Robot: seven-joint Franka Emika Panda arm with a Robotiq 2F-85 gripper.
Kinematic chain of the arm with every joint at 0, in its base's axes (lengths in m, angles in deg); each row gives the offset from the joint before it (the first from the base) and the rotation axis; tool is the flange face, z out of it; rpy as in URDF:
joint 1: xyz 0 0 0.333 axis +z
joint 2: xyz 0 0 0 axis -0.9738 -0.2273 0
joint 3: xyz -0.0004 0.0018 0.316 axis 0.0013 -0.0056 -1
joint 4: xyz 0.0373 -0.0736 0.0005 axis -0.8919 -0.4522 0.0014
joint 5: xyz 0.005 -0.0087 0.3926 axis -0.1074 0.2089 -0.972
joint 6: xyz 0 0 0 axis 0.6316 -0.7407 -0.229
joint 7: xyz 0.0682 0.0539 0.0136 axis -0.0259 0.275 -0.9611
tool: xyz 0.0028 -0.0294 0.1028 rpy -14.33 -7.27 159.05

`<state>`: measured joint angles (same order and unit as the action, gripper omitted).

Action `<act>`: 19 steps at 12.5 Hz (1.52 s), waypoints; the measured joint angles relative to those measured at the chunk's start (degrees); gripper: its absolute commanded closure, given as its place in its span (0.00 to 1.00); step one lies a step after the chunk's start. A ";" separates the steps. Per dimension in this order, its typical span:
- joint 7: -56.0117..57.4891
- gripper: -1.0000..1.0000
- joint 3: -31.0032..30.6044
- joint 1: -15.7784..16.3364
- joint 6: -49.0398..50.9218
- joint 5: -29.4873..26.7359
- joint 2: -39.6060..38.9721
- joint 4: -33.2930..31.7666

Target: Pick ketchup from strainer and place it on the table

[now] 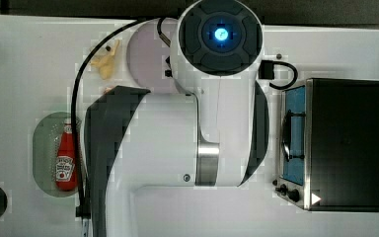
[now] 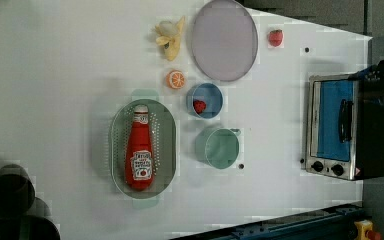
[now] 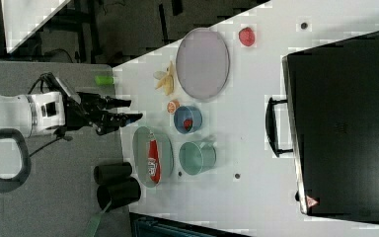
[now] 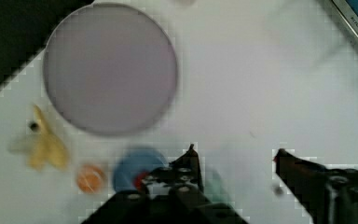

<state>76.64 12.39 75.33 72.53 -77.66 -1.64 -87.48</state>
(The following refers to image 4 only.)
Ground red strawberry in bowl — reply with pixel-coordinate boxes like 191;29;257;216
133;172;148;191

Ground small blue bowl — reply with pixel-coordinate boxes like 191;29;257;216
112;146;168;192

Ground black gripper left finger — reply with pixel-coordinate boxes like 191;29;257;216
81;146;248;224

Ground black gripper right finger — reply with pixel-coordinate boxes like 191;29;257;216
273;148;358;224

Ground toy orange slice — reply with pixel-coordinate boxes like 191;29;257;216
76;164;105;194

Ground peeled toy banana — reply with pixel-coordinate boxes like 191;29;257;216
8;104;70;172

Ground round grey plate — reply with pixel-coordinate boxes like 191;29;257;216
43;3;179;136

